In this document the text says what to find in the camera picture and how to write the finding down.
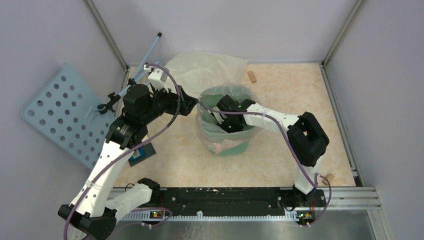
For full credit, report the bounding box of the light blue perforated board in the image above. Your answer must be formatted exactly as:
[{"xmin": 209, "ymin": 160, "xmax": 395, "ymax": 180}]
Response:
[{"xmin": 21, "ymin": 63, "xmax": 116, "ymax": 170}]

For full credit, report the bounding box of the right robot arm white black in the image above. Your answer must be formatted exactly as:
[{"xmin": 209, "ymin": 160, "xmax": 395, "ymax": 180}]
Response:
[{"xmin": 207, "ymin": 95, "xmax": 330, "ymax": 206}]

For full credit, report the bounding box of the light blue tripod stand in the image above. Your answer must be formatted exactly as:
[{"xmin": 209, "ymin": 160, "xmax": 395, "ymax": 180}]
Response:
[{"xmin": 97, "ymin": 32, "xmax": 163, "ymax": 115}]

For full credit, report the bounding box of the wooden cylinder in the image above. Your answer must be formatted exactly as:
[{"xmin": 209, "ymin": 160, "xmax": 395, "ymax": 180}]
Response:
[{"xmin": 321, "ymin": 173, "xmax": 335, "ymax": 186}]

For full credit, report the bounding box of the wooden rectangular block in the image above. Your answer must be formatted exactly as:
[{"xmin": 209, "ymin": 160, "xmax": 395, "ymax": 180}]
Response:
[{"xmin": 247, "ymin": 70, "xmax": 257, "ymax": 83}]

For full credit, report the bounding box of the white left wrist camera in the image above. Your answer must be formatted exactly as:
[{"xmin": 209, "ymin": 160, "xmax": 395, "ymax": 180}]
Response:
[{"xmin": 144, "ymin": 66, "xmax": 169, "ymax": 93}]

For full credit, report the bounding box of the green plastic trash bin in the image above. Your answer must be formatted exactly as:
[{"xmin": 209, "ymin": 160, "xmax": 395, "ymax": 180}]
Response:
[{"xmin": 197, "ymin": 86, "xmax": 263, "ymax": 157}]

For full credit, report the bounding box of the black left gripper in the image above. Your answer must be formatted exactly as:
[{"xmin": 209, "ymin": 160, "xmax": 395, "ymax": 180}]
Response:
[{"xmin": 141, "ymin": 82, "xmax": 199, "ymax": 124}]

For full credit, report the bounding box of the white toothed cable rail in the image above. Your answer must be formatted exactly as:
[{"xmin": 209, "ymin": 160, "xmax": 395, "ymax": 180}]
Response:
[{"xmin": 120, "ymin": 210, "xmax": 299, "ymax": 222}]

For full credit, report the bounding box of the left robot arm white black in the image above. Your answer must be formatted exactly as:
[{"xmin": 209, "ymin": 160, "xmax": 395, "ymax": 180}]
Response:
[{"xmin": 58, "ymin": 84, "xmax": 198, "ymax": 240}]

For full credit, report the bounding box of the pink translucent trash bag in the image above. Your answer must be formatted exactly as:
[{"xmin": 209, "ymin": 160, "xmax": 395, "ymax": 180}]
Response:
[{"xmin": 195, "ymin": 84, "xmax": 264, "ymax": 155}]

